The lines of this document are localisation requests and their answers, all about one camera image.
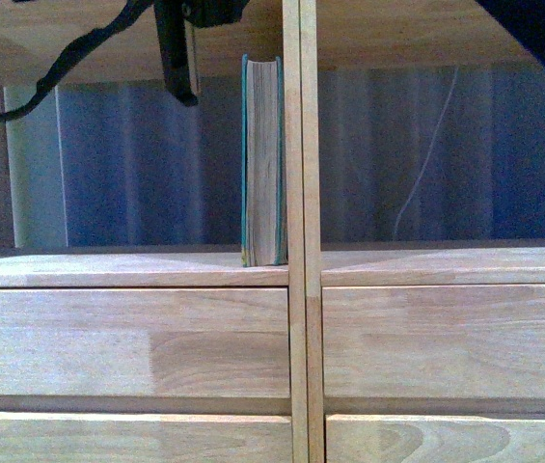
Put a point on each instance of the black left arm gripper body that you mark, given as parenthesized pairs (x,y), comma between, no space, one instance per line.
(203,13)

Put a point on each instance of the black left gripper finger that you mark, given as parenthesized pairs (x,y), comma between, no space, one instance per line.
(172,41)

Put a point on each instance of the right wooden shelf unit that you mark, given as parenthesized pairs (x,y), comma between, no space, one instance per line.
(386,35)

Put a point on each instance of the wooden shelf unit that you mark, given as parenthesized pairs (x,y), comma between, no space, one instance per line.
(386,35)
(267,30)

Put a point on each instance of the left wooden shelf unit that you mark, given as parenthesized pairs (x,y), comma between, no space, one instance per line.
(267,30)

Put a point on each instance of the green cover thick book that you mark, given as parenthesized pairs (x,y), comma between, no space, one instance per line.
(263,184)

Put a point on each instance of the translucent plastic curtain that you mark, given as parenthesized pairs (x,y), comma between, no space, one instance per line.
(427,154)

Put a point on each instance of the left upper wooden drawer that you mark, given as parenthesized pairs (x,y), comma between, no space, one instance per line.
(144,342)

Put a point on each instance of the wooden drawer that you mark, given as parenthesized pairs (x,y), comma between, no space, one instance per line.
(81,437)
(379,438)
(144,342)
(434,341)

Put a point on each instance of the right lower wooden drawer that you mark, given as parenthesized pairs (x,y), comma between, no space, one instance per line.
(379,438)

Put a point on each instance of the left lower wooden drawer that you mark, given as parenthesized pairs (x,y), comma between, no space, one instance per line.
(81,437)

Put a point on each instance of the right upper wooden drawer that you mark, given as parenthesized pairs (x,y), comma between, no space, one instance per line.
(434,341)

